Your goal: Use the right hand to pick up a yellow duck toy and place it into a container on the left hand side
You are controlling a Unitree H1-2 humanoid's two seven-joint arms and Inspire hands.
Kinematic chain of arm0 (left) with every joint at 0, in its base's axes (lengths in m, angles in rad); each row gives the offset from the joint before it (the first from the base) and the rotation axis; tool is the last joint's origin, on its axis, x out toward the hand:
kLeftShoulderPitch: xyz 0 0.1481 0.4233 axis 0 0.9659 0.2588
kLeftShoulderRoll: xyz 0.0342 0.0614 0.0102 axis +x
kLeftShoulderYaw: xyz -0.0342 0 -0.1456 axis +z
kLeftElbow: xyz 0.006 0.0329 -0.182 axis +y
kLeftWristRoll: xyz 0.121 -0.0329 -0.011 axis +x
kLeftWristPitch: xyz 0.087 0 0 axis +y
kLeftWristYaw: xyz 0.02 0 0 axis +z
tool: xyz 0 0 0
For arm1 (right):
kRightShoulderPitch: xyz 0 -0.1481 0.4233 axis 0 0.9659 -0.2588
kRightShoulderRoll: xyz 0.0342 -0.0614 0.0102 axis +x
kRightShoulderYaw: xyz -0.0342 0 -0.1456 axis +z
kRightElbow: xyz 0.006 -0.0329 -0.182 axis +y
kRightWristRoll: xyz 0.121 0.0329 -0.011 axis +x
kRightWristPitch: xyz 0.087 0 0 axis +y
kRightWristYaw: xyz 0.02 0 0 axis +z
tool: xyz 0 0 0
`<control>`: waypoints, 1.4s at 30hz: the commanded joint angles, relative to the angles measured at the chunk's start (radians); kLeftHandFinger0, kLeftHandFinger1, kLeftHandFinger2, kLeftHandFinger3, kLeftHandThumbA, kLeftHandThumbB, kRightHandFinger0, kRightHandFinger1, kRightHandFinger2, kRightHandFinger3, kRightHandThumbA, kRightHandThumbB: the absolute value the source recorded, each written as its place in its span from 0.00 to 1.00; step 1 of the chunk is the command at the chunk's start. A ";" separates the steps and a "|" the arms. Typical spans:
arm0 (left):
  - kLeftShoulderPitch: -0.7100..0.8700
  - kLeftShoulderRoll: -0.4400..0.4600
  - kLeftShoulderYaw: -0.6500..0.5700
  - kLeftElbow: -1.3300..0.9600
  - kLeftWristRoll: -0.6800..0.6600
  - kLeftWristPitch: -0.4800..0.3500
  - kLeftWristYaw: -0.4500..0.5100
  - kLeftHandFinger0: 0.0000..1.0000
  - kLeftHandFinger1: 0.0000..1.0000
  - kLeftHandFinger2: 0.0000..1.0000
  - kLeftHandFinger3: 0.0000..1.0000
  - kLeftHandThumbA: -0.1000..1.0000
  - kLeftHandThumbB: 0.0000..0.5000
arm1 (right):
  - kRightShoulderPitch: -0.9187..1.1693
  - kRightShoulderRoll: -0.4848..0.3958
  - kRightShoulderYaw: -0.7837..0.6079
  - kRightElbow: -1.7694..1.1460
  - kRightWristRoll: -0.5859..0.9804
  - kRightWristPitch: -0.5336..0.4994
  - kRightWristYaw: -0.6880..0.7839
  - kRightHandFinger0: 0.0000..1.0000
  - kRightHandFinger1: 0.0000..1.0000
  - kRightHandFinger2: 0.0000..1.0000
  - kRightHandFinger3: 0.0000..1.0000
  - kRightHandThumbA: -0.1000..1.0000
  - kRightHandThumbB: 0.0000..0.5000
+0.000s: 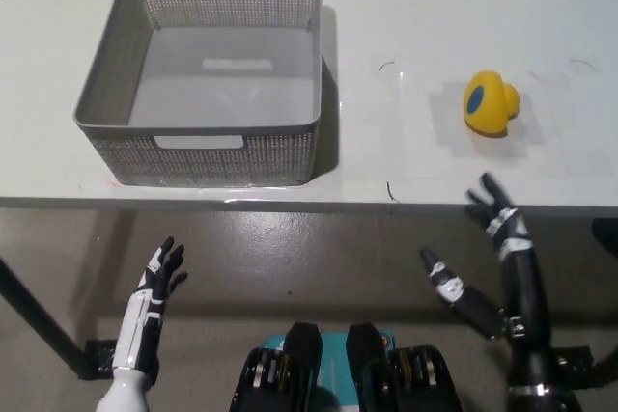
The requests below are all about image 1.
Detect black metal table leg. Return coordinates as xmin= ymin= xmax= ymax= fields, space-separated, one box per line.
xmin=0 ymin=255 xmax=84 ymax=379

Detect yellow rubber duck toy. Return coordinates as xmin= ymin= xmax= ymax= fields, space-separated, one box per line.
xmin=463 ymin=69 xmax=521 ymax=136

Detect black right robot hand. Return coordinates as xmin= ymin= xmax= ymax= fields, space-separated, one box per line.
xmin=418 ymin=172 xmax=564 ymax=393

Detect black robot body teal top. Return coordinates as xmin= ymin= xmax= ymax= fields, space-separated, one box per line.
xmin=231 ymin=320 xmax=467 ymax=412

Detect black rounded object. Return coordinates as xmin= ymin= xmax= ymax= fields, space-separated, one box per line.
xmin=591 ymin=216 xmax=618 ymax=257

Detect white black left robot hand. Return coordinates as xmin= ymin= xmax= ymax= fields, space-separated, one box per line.
xmin=96 ymin=236 xmax=188 ymax=412

